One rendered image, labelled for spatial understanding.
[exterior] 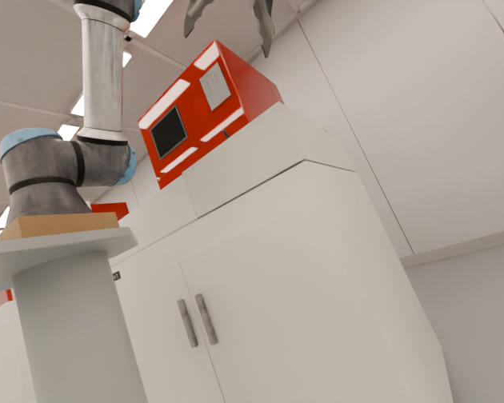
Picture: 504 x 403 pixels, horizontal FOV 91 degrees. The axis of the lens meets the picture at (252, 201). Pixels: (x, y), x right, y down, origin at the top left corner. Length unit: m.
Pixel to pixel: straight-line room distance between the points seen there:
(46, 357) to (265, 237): 0.45
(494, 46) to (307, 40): 1.55
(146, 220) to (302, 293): 0.57
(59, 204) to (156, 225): 0.32
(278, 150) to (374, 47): 2.43
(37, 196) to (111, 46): 0.37
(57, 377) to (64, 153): 0.44
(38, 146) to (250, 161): 0.46
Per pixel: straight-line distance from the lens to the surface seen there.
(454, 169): 2.64
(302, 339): 0.64
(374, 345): 0.59
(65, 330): 0.58
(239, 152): 0.62
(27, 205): 0.65
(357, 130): 2.70
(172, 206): 0.79
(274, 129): 0.58
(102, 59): 0.74
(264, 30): 0.53
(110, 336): 0.60
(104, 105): 0.74
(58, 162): 0.70
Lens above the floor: 0.69
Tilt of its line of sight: 10 degrees up
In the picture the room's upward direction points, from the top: 22 degrees counter-clockwise
